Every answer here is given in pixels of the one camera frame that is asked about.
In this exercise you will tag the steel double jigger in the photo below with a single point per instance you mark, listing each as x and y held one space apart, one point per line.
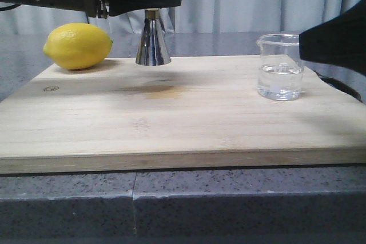
152 49

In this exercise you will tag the clear glass beaker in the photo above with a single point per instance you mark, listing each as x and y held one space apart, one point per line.
281 69

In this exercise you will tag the yellow lemon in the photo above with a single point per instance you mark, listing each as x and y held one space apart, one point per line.
75 46

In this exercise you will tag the grey curtain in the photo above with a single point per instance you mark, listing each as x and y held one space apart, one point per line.
193 16

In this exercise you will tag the light wooden cutting board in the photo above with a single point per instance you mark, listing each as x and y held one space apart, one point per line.
193 112

